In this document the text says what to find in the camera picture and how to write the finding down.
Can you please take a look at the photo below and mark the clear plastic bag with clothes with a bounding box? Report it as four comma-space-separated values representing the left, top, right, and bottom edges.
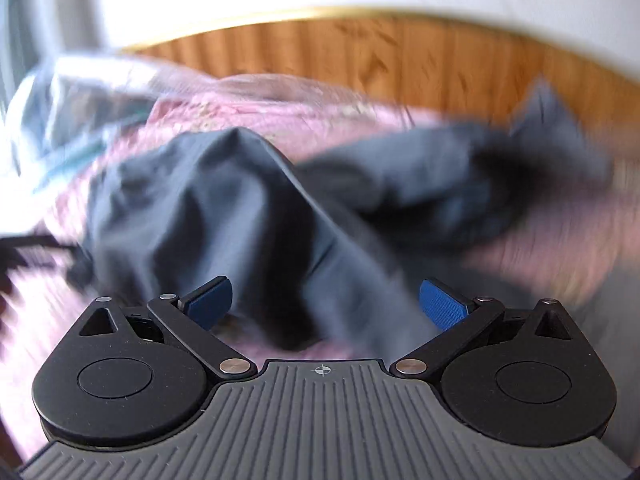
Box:
10, 47, 401, 126

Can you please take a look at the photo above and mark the pink bear print blanket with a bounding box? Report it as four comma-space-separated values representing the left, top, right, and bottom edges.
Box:
0, 80, 640, 461

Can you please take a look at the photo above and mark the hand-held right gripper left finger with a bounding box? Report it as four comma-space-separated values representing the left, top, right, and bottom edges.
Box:
75, 276, 253, 380

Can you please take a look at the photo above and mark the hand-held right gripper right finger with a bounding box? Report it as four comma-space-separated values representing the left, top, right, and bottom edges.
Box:
391, 280, 576, 378

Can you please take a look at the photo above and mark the teal cloth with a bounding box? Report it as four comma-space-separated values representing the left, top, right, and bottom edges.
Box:
30, 130, 111, 196

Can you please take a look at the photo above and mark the wooden headboard with gold trim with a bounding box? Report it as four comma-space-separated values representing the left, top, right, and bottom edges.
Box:
120, 5, 640, 126

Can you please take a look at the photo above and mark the grey garment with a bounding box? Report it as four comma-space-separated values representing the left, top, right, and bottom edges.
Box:
70, 77, 616, 356

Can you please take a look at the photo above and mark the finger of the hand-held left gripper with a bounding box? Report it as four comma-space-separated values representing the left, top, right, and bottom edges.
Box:
0, 234, 91, 286

